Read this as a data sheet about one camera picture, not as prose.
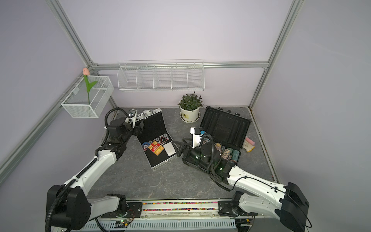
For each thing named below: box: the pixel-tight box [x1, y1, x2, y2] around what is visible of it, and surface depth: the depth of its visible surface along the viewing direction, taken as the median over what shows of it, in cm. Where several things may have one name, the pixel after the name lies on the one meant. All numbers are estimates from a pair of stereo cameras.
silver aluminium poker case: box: [134, 107, 177, 170], surface depth 94 cm
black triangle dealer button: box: [159, 136, 169, 145], surface depth 100 cm
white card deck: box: [162, 141, 177, 157], surface depth 95 cm
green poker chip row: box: [231, 149, 241, 162], surface depth 89 cm
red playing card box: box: [147, 140, 165, 157], surface depth 95 cm
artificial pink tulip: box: [82, 67, 99, 105], surface depth 87 cm
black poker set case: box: [199, 106, 252, 166], surface depth 99 cm
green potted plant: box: [177, 91, 205, 112], surface depth 101 cm
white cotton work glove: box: [242, 139, 256, 153], surface depth 98 cm
